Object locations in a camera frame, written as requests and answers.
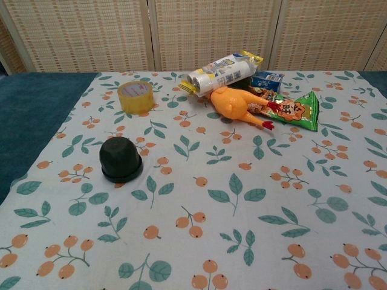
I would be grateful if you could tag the black dome-shaped cap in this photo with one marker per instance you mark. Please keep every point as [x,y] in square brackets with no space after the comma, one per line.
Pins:
[119,157]

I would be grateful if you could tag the floral print tablecloth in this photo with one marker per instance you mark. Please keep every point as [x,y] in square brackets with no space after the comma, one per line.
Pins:
[211,181]

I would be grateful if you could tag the green snack bag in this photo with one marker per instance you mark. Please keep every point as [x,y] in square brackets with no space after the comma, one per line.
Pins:
[302,114]

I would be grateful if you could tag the blue small carton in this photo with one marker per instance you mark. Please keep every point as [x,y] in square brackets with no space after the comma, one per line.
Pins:
[267,81]

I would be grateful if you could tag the orange rubber chicken toy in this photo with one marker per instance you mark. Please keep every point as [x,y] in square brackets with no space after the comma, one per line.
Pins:
[229,102]

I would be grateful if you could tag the yellow packing tape roll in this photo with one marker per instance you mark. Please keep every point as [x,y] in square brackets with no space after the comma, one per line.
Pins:
[136,102]

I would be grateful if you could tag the bamboo folding screen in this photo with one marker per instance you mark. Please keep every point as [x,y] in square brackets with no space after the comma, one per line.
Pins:
[211,30]

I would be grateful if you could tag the orange snack bag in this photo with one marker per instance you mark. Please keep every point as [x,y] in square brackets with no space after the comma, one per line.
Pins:
[266,95]

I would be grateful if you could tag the white yellow snack bag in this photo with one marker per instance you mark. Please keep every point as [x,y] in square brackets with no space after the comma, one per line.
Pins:
[217,75]

